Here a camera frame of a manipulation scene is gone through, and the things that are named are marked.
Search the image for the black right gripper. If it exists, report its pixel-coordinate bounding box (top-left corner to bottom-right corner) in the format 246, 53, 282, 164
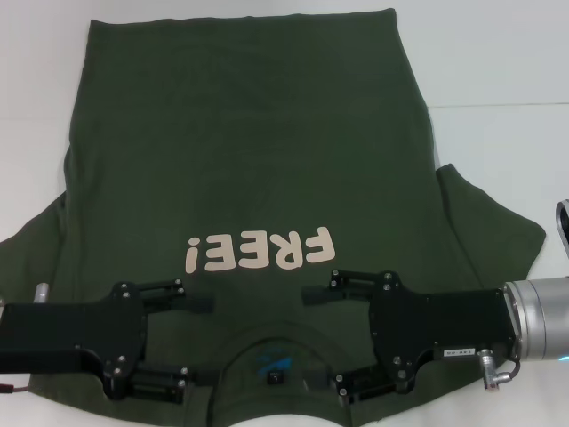
301, 268, 517, 399

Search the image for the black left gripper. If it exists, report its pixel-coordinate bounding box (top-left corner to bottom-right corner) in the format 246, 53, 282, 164
0, 278, 216, 399

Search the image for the dark green FREE T-shirt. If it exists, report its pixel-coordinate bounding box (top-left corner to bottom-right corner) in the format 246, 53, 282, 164
0, 6, 548, 427

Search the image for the silver right wrist elbow connector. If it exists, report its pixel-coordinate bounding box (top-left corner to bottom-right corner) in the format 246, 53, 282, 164
477, 348, 504, 393

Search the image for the thin right wrist cable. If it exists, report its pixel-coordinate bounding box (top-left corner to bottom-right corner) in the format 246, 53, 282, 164
500, 358, 525, 384

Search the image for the thin wrist cable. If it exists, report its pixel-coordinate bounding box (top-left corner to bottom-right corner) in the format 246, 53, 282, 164
0, 381, 31, 397
500, 358, 525, 384

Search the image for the thin left wrist cable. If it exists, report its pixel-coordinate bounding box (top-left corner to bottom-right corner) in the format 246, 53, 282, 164
0, 381, 31, 397

